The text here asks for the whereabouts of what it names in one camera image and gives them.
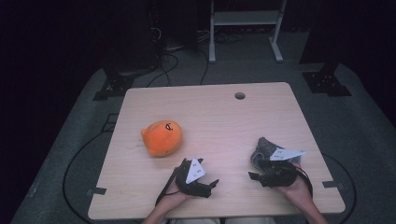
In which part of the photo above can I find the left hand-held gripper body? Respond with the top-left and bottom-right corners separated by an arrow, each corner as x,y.
175,157 -> 213,199

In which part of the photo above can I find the grey tape strip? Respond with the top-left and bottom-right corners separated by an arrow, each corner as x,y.
86,187 -> 107,197
321,180 -> 346,191

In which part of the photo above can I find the black floor cable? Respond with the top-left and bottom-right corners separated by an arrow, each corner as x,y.
321,152 -> 358,224
62,131 -> 108,224

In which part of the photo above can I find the black stand base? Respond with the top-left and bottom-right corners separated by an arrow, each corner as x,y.
301,62 -> 353,98
92,66 -> 135,102

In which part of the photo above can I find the grey cloth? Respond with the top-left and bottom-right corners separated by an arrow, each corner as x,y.
249,136 -> 303,173

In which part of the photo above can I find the orange plush toy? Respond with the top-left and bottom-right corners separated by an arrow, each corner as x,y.
140,119 -> 184,158

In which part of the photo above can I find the person's left hand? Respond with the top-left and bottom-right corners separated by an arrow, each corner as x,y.
160,178 -> 195,210

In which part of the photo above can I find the bundle of black cables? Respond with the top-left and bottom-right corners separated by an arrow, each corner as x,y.
145,26 -> 247,89

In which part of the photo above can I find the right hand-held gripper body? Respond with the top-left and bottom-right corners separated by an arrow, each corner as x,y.
257,147 -> 306,189

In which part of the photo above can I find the person's right hand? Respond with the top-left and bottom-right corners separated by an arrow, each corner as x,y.
275,162 -> 313,204

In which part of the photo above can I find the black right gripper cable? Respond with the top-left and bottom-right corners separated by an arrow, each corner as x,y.
292,163 -> 314,199

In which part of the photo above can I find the white metal frame stand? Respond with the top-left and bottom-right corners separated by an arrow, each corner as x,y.
208,0 -> 288,64

